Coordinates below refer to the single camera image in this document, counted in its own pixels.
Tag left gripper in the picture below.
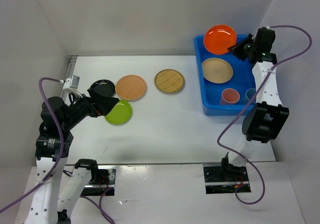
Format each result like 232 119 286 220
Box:
63 87 120 129

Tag orange round plate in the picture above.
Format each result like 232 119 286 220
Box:
203 24 237 55

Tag beige round plate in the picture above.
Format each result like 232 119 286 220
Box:
201 57 234 84

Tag pink plastic cup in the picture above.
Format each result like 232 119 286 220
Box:
220 88 240 105

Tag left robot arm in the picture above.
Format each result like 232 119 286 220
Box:
25 88 119 224

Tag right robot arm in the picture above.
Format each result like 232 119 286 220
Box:
219 27 290 181

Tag black round plate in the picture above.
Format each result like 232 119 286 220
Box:
87 79 116 97

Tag green round plate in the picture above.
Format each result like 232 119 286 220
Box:
104 99 133 126

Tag light brown woven plate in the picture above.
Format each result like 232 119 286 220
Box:
115 74 147 101

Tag blue plastic cup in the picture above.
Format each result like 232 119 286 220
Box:
242 88 256 105

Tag bamboo pattern round plate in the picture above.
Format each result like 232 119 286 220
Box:
154 69 185 95

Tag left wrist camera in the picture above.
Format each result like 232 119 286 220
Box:
62 75 80 95

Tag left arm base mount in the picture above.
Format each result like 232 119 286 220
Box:
81 165 117 197

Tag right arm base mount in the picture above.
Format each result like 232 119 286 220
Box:
203 165 251 195

